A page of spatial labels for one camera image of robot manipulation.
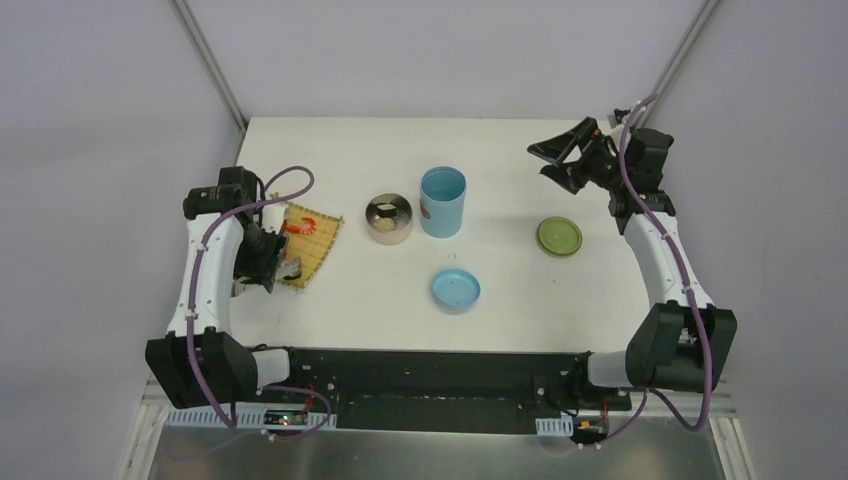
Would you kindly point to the blue round lid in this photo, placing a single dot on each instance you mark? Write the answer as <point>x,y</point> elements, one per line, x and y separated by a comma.
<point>455,290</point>

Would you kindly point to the green round lid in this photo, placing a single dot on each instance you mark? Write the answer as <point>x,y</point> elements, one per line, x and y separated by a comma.
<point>558,237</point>

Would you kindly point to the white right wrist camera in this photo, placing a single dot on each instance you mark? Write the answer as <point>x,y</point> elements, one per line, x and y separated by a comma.
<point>619,116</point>

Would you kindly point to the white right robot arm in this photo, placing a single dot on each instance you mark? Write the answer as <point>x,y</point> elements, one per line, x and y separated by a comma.
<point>684,341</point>

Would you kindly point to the stainless steel bowl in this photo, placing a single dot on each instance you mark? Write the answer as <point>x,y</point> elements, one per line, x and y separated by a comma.
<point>404,219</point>

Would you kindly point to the metal tongs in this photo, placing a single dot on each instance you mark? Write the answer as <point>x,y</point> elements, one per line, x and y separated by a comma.
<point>244,284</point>

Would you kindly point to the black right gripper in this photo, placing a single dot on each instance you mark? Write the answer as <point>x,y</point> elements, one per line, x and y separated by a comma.
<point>588,157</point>

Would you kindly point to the sushi roll red centre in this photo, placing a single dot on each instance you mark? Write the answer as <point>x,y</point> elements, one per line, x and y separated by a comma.
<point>291,270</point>

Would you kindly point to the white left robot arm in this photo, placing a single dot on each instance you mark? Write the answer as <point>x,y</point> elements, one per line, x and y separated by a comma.
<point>197,359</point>

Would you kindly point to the beige round rice ball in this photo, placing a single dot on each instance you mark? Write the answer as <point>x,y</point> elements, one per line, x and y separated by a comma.
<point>384,225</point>

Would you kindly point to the orange toy shrimp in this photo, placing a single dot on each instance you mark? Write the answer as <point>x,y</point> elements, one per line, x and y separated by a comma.
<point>304,226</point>

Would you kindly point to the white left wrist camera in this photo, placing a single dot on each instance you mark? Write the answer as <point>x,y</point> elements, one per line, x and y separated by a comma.
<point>274,218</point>

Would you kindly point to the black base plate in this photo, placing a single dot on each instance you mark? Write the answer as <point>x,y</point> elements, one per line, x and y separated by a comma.
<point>487,393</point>

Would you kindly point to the yellow bamboo mat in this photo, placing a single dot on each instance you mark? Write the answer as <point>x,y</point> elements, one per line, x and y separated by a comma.
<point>312,249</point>

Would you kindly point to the sushi roll white black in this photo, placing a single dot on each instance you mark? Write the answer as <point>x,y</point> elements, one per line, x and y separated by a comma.
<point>386,210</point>

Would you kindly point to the blue cylindrical container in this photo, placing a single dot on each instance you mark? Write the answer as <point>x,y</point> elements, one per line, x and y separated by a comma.
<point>442,197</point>

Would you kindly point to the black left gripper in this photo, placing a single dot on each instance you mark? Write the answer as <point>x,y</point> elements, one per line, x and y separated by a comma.
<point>266,258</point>

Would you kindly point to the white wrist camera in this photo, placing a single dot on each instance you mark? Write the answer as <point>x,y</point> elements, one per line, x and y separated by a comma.
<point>619,116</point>
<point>274,218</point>

